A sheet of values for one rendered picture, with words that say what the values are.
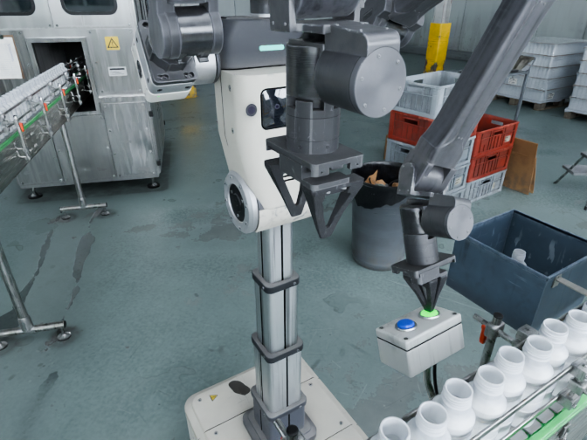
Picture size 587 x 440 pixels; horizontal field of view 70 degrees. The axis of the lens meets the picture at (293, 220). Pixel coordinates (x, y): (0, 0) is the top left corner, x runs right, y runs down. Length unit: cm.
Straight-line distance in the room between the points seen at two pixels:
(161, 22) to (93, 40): 324
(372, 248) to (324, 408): 133
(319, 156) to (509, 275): 106
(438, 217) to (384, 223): 198
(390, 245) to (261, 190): 190
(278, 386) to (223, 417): 38
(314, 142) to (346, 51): 10
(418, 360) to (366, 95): 53
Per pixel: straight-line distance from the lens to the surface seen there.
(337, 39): 39
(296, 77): 43
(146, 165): 416
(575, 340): 86
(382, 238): 274
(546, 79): 796
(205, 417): 174
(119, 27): 393
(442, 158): 74
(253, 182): 95
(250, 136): 91
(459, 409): 65
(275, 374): 137
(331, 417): 172
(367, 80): 36
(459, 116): 73
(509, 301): 146
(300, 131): 43
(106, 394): 229
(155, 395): 220
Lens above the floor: 163
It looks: 28 degrees down
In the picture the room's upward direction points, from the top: straight up
